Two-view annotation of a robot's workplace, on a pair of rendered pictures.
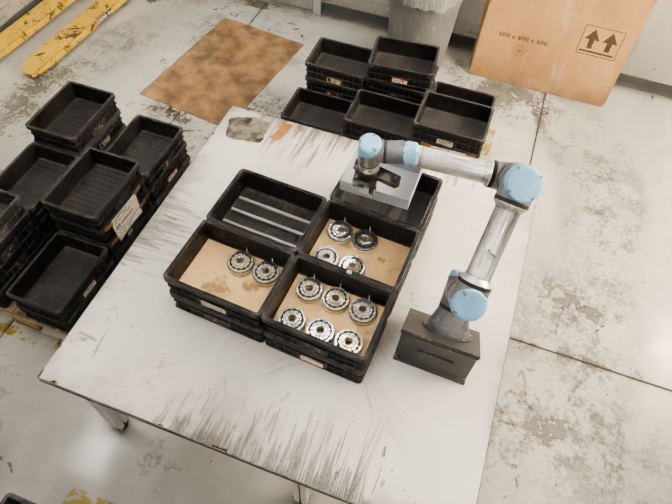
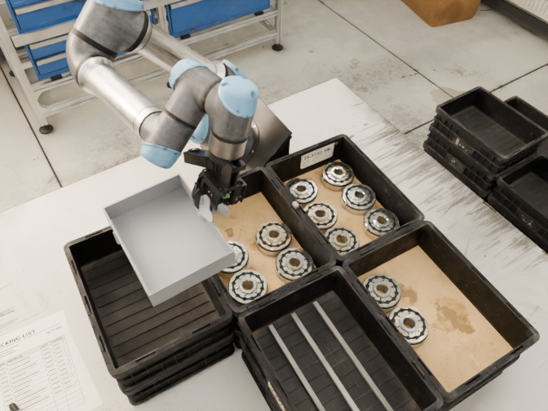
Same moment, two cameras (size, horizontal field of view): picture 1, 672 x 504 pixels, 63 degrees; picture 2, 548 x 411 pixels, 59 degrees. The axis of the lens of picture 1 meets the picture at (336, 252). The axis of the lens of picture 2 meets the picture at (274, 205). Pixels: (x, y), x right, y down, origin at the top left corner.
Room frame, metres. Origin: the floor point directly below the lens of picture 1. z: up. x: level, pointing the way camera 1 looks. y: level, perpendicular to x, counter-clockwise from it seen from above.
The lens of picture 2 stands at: (1.81, 0.43, 1.98)
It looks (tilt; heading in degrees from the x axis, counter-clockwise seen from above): 51 degrees down; 218
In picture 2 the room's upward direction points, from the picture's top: 2 degrees clockwise
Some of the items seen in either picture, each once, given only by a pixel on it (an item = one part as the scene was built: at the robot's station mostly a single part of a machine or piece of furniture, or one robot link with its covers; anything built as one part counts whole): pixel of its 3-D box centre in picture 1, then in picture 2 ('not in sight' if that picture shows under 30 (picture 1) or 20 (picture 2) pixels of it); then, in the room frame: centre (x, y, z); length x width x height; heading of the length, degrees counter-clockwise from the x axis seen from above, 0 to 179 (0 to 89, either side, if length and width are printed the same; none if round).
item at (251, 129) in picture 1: (246, 128); not in sight; (2.07, 0.49, 0.71); 0.22 x 0.19 x 0.01; 73
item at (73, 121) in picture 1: (85, 139); not in sight; (2.25, 1.48, 0.37); 0.40 x 0.30 x 0.45; 163
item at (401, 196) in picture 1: (381, 177); (167, 235); (1.45, -0.16, 1.07); 0.27 x 0.20 x 0.05; 72
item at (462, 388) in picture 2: (230, 266); (435, 300); (1.10, 0.39, 0.92); 0.40 x 0.30 x 0.02; 70
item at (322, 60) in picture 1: (340, 78); not in sight; (3.01, 0.04, 0.31); 0.40 x 0.30 x 0.34; 73
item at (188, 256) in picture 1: (231, 273); (429, 310); (1.10, 0.39, 0.87); 0.40 x 0.30 x 0.11; 70
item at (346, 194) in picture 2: (320, 330); (359, 196); (0.89, 0.04, 0.86); 0.10 x 0.10 x 0.01
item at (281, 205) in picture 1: (268, 217); (332, 367); (1.38, 0.28, 0.87); 0.40 x 0.30 x 0.11; 70
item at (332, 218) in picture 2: (335, 298); (320, 214); (1.03, -0.01, 0.86); 0.10 x 0.10 x 0.01
